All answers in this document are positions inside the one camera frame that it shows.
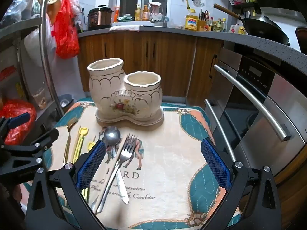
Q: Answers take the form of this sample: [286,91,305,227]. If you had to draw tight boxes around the yellow cooking oil bottle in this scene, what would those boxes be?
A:
[185,9,200,32]

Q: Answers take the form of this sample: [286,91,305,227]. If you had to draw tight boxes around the copper electric pressure cooker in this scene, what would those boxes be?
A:
[87,4,115,31]

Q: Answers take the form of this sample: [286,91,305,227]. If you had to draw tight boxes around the horse-print quilted placemat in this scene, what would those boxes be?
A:
[43,97,241,224]

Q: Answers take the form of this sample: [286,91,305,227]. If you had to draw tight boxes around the hanging red plastic bag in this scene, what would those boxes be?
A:
[54,0,80,60]

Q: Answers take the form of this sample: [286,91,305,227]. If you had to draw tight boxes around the knife block with scissors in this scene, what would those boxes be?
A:
[199,10,210,31]

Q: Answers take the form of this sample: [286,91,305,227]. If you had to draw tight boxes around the yellow shovel-shaped plastic pick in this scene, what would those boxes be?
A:
[72,127,89,164]

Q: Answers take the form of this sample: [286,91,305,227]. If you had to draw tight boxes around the small dark bin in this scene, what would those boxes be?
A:
[58,94,74,109]

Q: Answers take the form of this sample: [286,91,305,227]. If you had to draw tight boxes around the wooden kitchen cabinet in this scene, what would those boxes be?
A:
[78,32,225,101]

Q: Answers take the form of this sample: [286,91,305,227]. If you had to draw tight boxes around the white folded cloth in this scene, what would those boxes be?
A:
[109,25,141,32]

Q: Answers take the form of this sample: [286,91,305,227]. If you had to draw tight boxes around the crumpled red plastic bag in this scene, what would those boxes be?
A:
[0,99,37,145]

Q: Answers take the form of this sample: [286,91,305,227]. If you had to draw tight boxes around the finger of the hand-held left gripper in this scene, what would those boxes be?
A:
[0,112,31,146]
[0,128,59,176]

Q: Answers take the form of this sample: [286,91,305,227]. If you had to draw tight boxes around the stainless steel built-in oven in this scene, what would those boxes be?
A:
[204,47,307,174]

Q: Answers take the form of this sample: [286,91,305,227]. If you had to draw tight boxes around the silver metal fork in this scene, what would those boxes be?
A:
[95,133,138,214]

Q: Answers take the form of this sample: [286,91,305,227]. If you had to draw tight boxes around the silver metal spoon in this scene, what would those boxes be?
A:
[104,126,130,205]

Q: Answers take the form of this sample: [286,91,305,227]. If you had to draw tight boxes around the wall spice rack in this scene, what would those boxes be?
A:
[228,0,262,18]

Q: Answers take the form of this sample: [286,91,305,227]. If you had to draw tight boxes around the yellow tulip green-stem utensil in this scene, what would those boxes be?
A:
[82,141,97,202]

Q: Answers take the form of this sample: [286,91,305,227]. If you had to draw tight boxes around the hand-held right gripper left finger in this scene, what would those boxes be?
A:
[26,140,106,230]

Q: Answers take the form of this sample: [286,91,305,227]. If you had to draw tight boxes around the chrome chair tube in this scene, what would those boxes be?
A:
[39,0,65,118]

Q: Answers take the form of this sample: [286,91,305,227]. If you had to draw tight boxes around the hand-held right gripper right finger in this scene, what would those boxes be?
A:
[201,138,282,230]

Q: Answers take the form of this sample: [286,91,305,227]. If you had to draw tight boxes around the black wok with wooden handle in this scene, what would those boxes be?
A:
[213,3,291,46]

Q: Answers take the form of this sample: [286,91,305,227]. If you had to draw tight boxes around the row of condiment bottles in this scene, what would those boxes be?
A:
[209,17,227,33]

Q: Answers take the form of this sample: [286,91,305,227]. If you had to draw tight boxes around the cream floral ceramic utensil holder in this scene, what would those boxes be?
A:
[87,58,163,121]

